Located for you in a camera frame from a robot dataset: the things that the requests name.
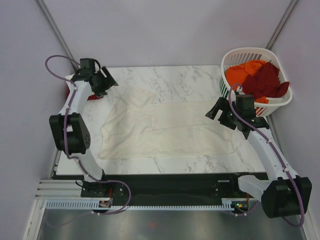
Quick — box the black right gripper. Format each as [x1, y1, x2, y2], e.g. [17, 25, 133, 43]
[205, 97, 241, 131]

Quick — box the cream white t shirt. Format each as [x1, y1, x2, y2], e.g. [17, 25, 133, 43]
[98, 87, 234, 160]

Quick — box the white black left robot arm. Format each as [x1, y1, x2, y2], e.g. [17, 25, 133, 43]
[49, 66, 118, 197]

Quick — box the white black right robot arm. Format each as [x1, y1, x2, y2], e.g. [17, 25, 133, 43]
[205, 94, 312, 221]

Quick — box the folded red t shirt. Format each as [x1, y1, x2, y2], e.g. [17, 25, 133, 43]
[66, 83, 102, 103]

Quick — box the green t shirt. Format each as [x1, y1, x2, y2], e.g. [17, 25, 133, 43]
[219, 77, 230, 99]

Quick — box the orange t shirt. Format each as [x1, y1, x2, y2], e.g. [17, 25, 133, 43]
[224, 59, 271, 105]

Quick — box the folded white t shirt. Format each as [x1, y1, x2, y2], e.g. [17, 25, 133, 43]
[64, 74, 75, 86]

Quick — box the dark red t shirt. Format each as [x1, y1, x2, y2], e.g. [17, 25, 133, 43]
[242, 62, 290, 104]

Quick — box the white plastic laundry basket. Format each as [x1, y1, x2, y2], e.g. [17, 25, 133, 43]
[221, 47, 293, 117]

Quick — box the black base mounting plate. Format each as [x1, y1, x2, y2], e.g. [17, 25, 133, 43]
[81, 172, 247, 205]

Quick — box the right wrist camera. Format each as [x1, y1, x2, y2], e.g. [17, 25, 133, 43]
[235, 94, 256, 118]

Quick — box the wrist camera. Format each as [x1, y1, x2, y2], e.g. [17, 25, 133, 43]
[80, 58, 101, 74]
[235, 94, 256, 118]

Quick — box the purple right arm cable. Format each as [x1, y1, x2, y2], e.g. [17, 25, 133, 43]
[227, 84, 307, 228]

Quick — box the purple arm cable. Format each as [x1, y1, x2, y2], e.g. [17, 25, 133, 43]
[44, 55, 133, 216]
[227, 84, 307, 228]

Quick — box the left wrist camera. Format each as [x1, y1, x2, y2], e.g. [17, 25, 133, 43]
[80, 58, 101, 74]

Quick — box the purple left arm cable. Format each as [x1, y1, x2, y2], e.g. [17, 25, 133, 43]
[44, 55, 133, 216]

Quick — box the right corner metal post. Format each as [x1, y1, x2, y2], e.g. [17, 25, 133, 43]
[265, 0, 300, 51]

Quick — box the corner metal post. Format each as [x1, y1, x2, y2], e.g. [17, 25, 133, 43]
[34, 0, 78, 71]
[265, 0, 300, 51]

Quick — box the left corner metal post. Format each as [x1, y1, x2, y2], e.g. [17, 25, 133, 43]
[34, 0, 78, 71]

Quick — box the aluminium frame rail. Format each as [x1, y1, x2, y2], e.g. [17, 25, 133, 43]
[34, 178, 309, 201]

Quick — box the white slotted cable duct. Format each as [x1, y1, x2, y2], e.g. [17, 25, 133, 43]
[46, 197, 253, 210]

